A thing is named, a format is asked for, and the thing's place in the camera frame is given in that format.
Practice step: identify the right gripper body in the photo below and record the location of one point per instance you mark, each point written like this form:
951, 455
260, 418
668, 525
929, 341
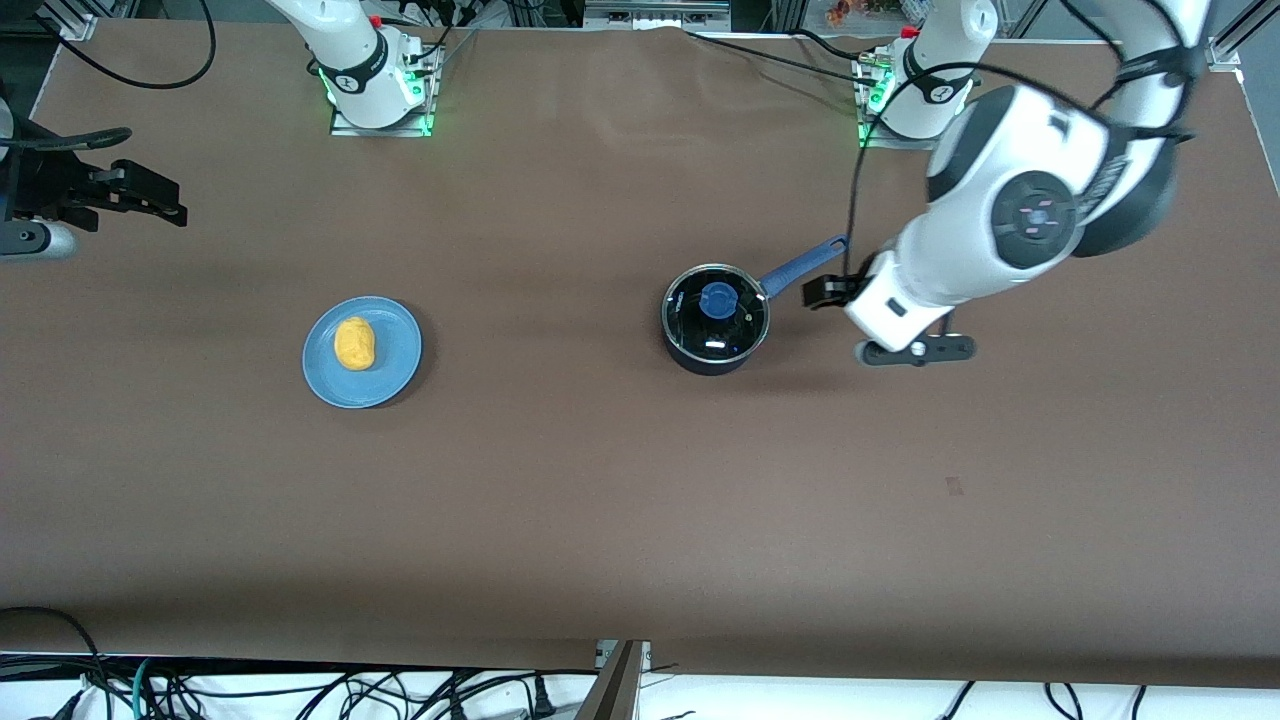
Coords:
62, 187

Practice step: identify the blue round plate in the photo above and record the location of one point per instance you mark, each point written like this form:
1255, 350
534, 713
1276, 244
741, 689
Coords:
395, 370

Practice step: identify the glass lid with blue knob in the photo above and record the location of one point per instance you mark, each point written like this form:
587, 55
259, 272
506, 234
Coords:
718, 300

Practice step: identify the small orange toy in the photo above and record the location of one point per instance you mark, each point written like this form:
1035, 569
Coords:
838, 10

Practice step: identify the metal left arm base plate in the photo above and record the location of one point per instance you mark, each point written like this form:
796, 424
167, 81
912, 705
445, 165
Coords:
875, 140

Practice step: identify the aluminium frame corner profile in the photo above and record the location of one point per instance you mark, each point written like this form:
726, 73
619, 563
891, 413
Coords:
70, 20

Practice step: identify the brown table cover sheet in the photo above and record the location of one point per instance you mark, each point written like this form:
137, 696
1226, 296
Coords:
600, 500

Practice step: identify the grey metal box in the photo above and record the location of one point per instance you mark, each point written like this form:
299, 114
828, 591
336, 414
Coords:
655, 12

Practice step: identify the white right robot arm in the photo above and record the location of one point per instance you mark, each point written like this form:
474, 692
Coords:
350, 50

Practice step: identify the yellow potato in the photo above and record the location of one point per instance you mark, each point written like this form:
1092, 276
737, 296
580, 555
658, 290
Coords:
355, 344

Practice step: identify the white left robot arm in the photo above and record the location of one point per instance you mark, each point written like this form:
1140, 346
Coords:
1035, 160

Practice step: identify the aluminium profile beam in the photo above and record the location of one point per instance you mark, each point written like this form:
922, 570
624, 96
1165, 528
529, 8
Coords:
612, 685

